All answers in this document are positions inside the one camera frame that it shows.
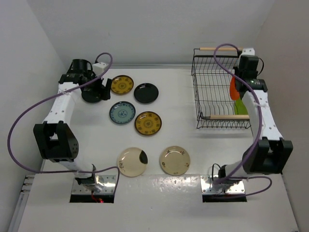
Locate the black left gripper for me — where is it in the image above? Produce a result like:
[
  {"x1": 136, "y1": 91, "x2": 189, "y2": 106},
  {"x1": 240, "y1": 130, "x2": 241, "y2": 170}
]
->
[{"x1": 83, "y1": 71, "x2": 111, "y2": 100}]

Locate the orange plate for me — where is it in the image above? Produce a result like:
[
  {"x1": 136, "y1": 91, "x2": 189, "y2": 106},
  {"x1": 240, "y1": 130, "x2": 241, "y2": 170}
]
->
[{"x1": 229, "y1": 77, "x2": 240, "y2": 101}]

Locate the lime green plate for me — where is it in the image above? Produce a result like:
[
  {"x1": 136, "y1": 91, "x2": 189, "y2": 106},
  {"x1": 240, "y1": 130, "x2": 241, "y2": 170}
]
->
[{"x1": 234, "y1": 98, "x2": 248, "y2": 115}]

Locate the yellow patterned plate front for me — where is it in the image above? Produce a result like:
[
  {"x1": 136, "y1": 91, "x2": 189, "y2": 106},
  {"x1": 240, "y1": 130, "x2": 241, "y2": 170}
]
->
[{"x1": 134, "y1": 111, "x2": 162, "y2": 136}]

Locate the yellow patterned plate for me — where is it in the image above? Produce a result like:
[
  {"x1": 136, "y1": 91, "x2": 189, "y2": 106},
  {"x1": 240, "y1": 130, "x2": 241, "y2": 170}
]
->
[
  {"x1": 111, "y1": 75, "x2": 134, "y2": 95},
  {"x1": 134, "y1": 111, "x2": 162, "y2": 136}
]

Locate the cream plate with black patch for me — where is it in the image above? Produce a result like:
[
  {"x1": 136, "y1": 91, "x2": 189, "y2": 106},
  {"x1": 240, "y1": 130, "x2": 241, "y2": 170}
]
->
[{"x1": 117, "y1": 147, "x2": 148, "y2": 177}]

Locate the cream floral plate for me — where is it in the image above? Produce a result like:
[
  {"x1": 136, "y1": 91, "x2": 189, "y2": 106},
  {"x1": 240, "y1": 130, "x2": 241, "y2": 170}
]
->
[{"x1": 159, "y1": 146, "x2": 191, "y2": 176}]

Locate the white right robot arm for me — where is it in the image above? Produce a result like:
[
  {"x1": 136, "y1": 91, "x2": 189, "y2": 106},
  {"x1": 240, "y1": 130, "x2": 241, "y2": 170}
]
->
[{"x1": 216, "y1": 55, "x2": 293, "y2": 184}]

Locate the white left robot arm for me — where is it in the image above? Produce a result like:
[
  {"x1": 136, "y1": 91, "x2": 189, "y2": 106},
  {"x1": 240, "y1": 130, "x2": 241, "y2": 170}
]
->
[{"x1": 33, "y1": 59, "x2": 112, "y2": 193}]

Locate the glossy black plate left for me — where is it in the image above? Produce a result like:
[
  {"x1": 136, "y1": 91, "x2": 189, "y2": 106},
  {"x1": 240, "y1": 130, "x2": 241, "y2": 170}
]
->
[{"x1": 82, "y1": 90, "x2": 101, "y2": 103}]

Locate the glossy black plate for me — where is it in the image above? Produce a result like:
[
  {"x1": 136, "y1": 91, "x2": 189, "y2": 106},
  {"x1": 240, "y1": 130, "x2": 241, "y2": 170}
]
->
[
  {"x1": 82, "y1": 90, "x2": 101, "y2": 103},
  {"x1": 134, "y1": 83, "x2": 159, "y2": 104}
]

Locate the yellow patterned plate rear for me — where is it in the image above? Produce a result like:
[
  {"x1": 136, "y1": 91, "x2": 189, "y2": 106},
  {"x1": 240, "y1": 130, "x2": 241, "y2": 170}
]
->
[{"x1": 111, "y1": 75, "x2": 134, "y2": 95}]

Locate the blue floral plate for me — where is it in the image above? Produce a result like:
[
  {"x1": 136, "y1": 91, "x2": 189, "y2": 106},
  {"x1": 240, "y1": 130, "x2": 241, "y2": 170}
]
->
[{"x1": 109, "y1": 101, "x2": 136, "y2": 125}]

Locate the glossy black plate right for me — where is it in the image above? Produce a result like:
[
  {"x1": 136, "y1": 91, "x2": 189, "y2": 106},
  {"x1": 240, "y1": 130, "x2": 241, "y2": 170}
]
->
[{"x1": 134, "y1": 83, "x2": 159, "y2": 104}]

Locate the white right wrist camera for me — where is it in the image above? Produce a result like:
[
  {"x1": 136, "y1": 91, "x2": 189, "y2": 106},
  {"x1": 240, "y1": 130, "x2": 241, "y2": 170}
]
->
[{"x1": 241, "y1": 48, "x2": 255, "y2": 56}]

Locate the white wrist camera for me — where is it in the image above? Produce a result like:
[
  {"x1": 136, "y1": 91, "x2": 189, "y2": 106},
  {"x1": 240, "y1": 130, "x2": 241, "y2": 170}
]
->
[
  {"x1": 92, "y1": 62, "x2": 108, "y2": 75},
  {"x1": 241, "y1": 48, "x2": 255, "y2": 56}
]

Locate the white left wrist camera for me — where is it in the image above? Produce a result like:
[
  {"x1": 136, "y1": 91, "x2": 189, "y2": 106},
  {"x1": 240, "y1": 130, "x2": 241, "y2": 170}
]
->
[{"x1": 92, "y1": 62, "x2": 108, "y2": 75}]

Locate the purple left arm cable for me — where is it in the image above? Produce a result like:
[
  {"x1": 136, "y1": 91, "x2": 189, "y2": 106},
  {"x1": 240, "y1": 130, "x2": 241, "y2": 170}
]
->
[{"x1": 7, "y1": 52, "x2": 121, "y2": 194}]

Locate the black wire dish rack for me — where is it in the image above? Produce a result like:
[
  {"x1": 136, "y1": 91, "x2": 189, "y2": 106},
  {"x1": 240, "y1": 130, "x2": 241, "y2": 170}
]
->
[{"x1": 191, "y1": 47, "x2": 251, "y2": 129}]

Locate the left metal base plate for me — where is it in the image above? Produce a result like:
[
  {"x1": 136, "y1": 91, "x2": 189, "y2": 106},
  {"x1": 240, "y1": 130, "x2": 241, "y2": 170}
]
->
[{"x1": 71, "y1": 174, "x2": 116, "y2": 195}]

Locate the metal base plate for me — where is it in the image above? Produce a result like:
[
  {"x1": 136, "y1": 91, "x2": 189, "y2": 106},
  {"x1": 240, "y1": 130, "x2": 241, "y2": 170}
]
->
[
  {"x1": 200, "y1": 175, "x2": 245, "y2": 196},
  {"x1": 71, "y1": 174, "x2": 116, "y2": 195}
]

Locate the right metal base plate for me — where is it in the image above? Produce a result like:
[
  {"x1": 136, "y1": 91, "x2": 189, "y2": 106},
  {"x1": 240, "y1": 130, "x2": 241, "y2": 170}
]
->
[{"x1": 200, "y1": 175, "x2": 245, "y2": 196}]

